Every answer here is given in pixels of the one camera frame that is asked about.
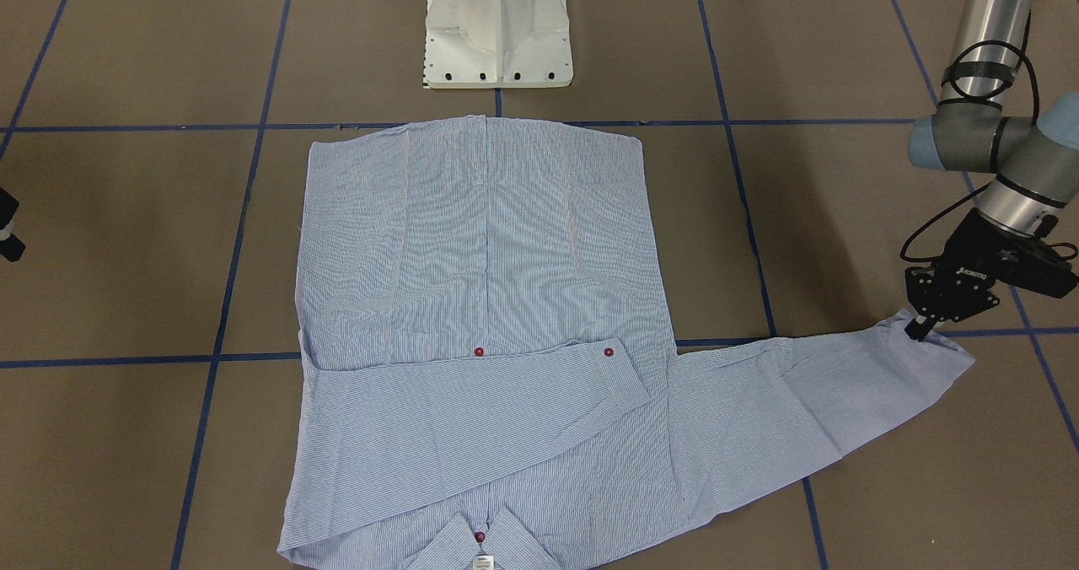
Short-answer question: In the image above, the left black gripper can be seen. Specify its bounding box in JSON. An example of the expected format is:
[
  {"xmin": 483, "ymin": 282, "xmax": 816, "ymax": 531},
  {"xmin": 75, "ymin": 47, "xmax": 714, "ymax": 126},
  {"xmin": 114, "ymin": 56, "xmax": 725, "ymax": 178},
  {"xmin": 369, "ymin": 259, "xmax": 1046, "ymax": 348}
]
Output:
[{"xmin": 904, "ymin": 208, "xmax": 1076, "ymax": 341}]

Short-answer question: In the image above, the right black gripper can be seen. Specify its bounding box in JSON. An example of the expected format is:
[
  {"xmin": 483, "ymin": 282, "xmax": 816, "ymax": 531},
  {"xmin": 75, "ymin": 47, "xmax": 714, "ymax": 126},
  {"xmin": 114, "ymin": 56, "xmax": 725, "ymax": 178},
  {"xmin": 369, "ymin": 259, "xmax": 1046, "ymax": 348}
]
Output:
[{"xmin": 0, "ymin": 187, "xmax": 24, "ymax": 262}]

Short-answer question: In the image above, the blue striped button shirt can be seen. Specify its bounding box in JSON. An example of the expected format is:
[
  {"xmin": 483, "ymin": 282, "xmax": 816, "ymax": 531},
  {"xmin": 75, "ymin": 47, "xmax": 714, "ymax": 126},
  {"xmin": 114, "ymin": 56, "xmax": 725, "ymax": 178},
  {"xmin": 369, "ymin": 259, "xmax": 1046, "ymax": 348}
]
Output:
[{"xmin": 277, "ymin": 116, "xmax": 974, "ymax": 569}]

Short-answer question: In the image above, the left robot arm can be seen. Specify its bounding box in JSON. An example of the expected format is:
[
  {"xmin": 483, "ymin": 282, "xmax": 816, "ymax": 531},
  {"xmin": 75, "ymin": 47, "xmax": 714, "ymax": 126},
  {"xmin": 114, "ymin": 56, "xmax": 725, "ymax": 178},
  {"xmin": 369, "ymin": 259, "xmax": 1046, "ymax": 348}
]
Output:
[{"xmin": 900, "ymin": 0, "xmax": 1078, "ymax": 341}]

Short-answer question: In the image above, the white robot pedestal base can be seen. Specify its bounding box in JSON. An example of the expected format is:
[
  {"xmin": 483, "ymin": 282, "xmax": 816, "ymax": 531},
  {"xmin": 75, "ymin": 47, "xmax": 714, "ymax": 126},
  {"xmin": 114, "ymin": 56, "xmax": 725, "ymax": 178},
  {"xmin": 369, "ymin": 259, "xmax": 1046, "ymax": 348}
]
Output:
[{"xmin": 421, "ymin": 0, "xmax": 575, "ymax": 90}]

